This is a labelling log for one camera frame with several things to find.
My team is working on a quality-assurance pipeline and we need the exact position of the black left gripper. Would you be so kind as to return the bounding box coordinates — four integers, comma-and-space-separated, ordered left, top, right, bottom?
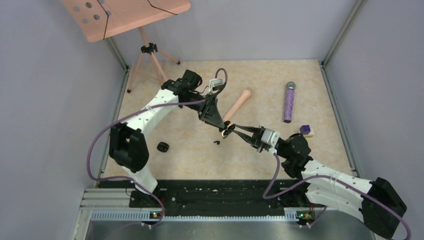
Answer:
181, 91, 225, 129

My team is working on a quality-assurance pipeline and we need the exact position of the black glossy earbud charging case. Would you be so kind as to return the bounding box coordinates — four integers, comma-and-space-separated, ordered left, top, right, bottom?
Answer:
220, 120, 235, 139

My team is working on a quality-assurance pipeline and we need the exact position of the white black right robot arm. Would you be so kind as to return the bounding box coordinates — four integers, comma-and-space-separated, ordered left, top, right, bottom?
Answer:
227, 124, 412, 240

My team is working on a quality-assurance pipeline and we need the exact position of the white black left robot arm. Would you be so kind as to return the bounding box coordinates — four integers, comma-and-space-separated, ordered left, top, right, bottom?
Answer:
109, 70, 228, 207

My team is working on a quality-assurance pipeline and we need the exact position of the black case lid piece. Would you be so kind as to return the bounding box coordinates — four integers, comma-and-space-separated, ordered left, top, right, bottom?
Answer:
156, 141, 170, 153

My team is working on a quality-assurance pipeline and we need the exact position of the pink wooden flute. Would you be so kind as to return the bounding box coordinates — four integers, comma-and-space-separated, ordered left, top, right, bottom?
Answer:
222, 87, 253, 122

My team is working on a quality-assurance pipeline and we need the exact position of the purple cube on block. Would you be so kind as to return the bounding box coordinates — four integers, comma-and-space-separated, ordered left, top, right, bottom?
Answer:
298, 125, 315, 138

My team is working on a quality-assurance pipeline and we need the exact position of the purple glitter microphone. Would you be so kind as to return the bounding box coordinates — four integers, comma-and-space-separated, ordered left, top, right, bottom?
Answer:
283, 81, 296, 123

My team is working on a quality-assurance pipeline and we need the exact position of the pink music stand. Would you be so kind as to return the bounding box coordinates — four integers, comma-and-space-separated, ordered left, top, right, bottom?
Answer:
61, 0, 192, 94

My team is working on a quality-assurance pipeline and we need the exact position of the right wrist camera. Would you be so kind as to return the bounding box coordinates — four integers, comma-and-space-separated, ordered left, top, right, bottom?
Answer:
260, 128, 281, 148

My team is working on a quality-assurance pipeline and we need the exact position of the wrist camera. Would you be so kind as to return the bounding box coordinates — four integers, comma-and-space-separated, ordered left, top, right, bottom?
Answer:
260, 128, 281, 148
209, 78, 225, 92

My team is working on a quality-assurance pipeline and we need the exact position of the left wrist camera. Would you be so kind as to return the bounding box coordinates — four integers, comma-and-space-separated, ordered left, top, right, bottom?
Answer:
209, 78, 225, 92

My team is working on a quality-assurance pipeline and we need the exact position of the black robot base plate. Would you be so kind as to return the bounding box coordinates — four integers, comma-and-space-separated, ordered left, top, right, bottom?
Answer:
128, 178, 327, 218

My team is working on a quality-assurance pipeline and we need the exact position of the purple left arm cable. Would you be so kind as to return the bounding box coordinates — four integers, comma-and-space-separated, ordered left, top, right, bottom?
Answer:
86, 67, 229, 229

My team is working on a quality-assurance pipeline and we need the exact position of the grey slotted cable duct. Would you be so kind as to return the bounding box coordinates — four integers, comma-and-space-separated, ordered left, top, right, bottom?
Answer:
90, 210, 299, 222

